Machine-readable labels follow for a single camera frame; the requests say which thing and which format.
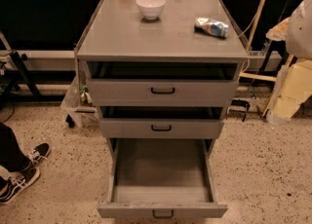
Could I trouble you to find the grey middle drawer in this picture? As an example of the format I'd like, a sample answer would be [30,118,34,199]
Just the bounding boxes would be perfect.
[99,106,223,139]

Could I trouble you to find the grey top drawer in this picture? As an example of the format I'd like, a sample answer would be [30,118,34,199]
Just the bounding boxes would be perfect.
[86,61,238,107]

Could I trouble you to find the black trouser leg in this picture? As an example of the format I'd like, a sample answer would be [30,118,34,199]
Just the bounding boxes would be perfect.
[0,123,32,182]

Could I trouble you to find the wooden easel frame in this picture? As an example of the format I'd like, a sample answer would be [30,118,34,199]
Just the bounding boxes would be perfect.
[239,0,295,119]

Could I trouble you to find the black metal stand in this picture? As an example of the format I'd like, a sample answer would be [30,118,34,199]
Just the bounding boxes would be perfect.
[0,30,41,99]

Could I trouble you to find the grey drawer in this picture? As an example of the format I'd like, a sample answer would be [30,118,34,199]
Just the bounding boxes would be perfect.
[97,138,227,219]
[86,61,238,107]
[99,106,223,139]

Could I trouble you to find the white bowl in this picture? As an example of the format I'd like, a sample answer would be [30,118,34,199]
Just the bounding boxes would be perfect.
[136,0,166,20]

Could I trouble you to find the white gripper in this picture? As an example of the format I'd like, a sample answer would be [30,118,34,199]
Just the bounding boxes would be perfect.
[266,59,312,125]

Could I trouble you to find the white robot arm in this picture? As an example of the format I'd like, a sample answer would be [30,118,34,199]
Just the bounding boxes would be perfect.
[266,0,312,125]

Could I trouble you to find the clear plastic bin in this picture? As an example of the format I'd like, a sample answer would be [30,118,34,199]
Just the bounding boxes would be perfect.
[60,78,98,128]

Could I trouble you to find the grey bottom drawer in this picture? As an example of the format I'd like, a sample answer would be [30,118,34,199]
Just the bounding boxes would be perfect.
[97,138,227,219]

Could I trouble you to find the grey drawer cabinet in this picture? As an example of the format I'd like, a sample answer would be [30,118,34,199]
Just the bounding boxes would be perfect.
[73,0,251,158]

